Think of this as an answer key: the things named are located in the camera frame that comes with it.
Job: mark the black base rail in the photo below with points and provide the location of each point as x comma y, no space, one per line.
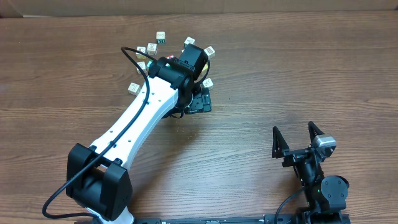
266,219

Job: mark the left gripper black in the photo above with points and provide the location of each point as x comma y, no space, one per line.
200,103

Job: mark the white block green edge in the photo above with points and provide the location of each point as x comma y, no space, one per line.
207,84

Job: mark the white block red drawing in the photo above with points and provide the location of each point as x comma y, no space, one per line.
210,52

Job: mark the white letter L block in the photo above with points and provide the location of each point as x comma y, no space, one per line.
134,89

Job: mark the block with green R side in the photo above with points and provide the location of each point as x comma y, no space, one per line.
160,37

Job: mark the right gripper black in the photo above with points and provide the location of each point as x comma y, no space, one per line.
298,154

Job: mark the green number 4 block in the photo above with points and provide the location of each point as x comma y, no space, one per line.
148,65

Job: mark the white letter E block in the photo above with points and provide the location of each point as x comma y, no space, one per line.
152,49

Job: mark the white letter J block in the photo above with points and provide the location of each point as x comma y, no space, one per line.
141,66

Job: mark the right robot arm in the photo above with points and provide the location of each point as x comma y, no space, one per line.
325,195

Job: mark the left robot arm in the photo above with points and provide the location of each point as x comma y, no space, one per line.
98,175

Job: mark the acorn picture block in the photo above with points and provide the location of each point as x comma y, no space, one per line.
142,50

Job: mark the white block top right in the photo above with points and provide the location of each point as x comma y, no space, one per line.
189,40

